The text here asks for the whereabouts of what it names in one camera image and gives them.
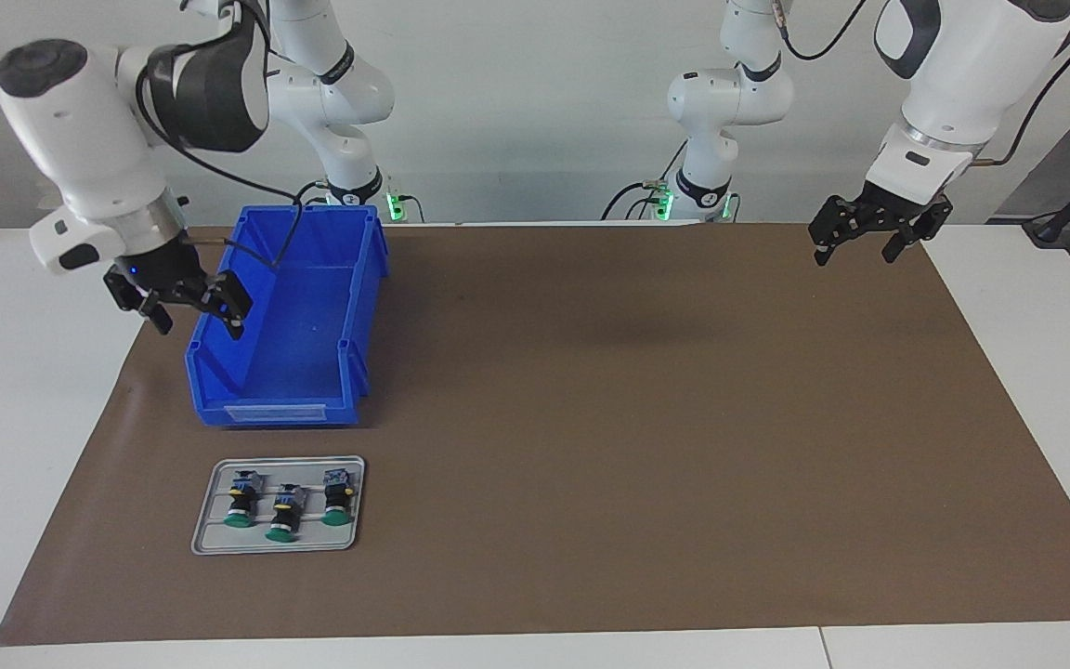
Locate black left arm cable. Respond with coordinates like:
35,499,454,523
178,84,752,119
772,0,1070,168

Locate grey metal tray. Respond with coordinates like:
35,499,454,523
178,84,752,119
190,455,366,556

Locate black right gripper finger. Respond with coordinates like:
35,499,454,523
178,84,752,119
184,269,254,341
123,290,175,336

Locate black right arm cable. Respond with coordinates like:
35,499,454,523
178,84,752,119
134,0,304,270

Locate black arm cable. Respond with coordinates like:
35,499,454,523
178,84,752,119
772,0,1070,168
134,0,304,270

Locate blue plastic storage bin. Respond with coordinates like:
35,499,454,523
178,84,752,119
185,204,390,428

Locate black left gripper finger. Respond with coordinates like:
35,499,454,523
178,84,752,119
881,206,954,265
808,193,880,269

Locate brown table mat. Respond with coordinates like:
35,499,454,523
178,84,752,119
0,223,1070,647

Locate green push button switch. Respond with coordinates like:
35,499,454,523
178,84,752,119
224,470,265,529
266,483,306,543
320,468,357,527

